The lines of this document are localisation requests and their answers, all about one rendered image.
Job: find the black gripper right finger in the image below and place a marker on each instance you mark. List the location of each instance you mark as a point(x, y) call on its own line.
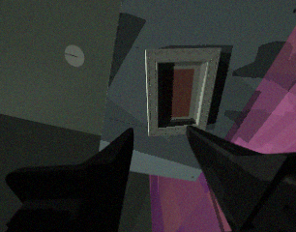
point(241, 179)

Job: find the dark picture frame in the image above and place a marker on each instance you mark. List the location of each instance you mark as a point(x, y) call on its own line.
point(179, 87)

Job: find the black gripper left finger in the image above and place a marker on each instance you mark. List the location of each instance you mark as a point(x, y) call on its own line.
point(101, 180)

